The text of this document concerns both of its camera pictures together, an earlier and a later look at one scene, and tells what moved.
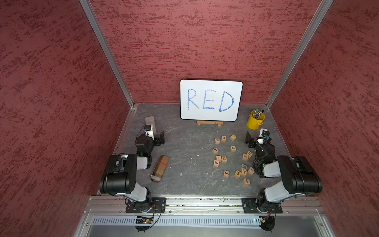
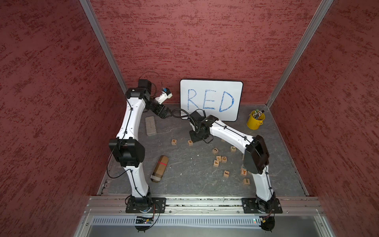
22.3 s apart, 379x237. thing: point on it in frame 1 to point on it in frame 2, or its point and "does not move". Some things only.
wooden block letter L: [215, 151] does not move
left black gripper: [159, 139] to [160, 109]
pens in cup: [257, 113] does not move
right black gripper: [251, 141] to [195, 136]
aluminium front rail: [98, 205] does not move
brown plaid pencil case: [159, 169] does not move
